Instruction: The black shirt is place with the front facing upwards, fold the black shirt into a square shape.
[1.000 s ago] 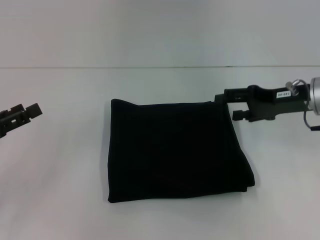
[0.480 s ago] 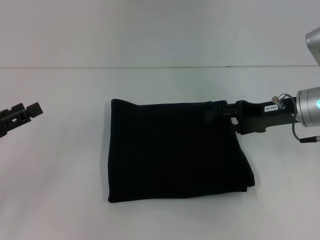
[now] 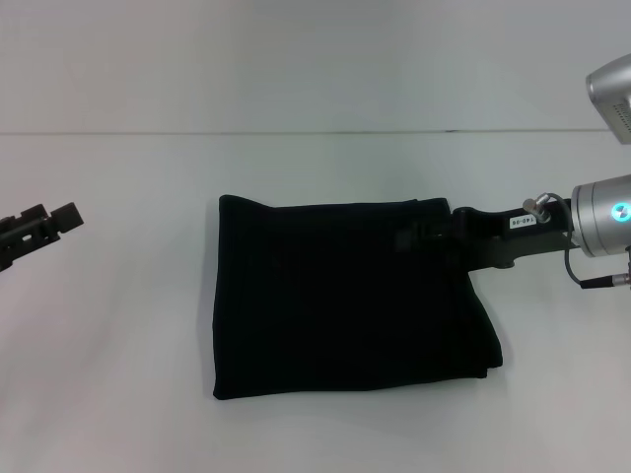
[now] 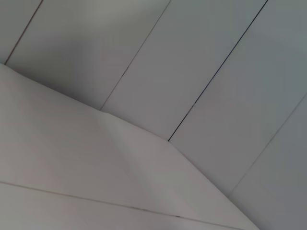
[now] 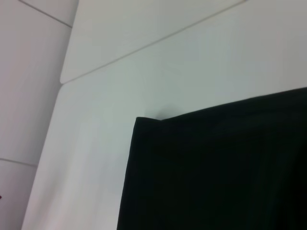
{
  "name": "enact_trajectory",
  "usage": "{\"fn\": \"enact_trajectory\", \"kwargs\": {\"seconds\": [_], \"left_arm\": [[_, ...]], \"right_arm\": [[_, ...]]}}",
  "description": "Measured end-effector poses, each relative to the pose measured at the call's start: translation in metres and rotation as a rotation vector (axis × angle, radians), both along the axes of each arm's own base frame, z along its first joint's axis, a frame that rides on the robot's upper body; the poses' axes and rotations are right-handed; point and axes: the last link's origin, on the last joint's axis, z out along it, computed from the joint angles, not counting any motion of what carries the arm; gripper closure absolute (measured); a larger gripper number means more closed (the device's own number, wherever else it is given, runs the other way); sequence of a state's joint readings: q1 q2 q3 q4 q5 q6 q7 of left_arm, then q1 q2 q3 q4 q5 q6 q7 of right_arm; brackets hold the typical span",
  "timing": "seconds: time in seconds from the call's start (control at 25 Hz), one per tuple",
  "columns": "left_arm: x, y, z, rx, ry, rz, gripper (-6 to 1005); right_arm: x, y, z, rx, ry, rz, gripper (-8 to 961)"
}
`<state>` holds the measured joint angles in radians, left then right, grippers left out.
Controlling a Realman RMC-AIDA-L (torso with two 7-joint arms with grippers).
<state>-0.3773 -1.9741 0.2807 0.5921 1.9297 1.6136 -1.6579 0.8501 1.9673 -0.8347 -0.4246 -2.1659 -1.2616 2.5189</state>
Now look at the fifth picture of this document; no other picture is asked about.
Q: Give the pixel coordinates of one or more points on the black shirt with FREE print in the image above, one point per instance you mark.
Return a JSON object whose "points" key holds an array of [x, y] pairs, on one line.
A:
{"points": [[216, 167]]}

